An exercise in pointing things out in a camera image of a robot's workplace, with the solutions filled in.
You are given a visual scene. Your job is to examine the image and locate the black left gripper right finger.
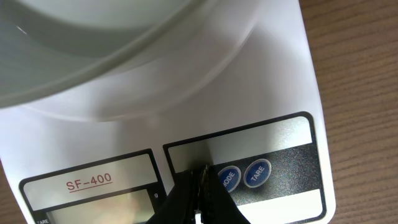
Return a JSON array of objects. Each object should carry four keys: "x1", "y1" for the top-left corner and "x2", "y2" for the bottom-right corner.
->
[{"x1": 198, "y1": 165, "x2": 250, "y2": 224}]

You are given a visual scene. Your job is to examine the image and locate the white digital kitchen scale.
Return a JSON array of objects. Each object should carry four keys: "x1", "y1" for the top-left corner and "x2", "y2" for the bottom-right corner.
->
[{"x1": 1, "y1": 1, "x2": 336, "y2": 223}]

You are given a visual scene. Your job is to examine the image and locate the grey round bowl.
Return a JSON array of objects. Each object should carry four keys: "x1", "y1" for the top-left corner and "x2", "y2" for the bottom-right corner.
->
[{"x1": 0, "y1": 0, "x2": 218, "y2": 109}]

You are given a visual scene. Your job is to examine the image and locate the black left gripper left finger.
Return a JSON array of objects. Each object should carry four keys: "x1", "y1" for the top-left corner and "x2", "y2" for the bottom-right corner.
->
[{"x1": 153, "y1": 170, "x2": 198, "y2": 224}]

